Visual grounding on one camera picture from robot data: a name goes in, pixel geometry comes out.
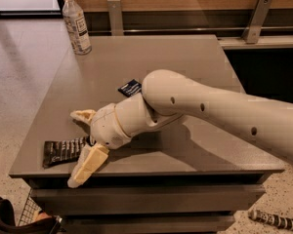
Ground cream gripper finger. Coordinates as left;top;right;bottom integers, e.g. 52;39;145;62
70;109;96;125
67;143;109;188

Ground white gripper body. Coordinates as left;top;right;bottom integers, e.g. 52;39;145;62
90;103;131;149

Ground black chocolate rxbar wrapper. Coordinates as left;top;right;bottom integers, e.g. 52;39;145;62
42;136;90;169

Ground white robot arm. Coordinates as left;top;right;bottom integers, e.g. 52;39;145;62
67;69;293;188

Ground clear plastic water bottle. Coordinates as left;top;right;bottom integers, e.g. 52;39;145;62
63;0;92;55

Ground blue snack bar wrapper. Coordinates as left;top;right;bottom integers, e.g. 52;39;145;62
118;79;142;98

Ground grey drawer cabinet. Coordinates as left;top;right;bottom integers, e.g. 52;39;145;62
10;35;283;234

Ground black curved chair part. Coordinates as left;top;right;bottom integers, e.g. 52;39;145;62
0;197;61;234

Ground grey side shelf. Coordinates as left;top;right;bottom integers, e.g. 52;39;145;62
218;35;293;50

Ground black white patterned stick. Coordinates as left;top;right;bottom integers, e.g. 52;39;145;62
248;210;293;232

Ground wire mesh basket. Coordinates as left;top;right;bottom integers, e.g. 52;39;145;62
18;191;41;226

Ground left metal wall bracket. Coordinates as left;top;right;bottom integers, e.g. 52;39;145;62
107;0;124;36

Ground metal wall bracket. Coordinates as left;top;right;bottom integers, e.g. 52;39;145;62
107;0;124;36
242;0;272;44

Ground right metal wall bracket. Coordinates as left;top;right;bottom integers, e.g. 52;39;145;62
242;0;272;44

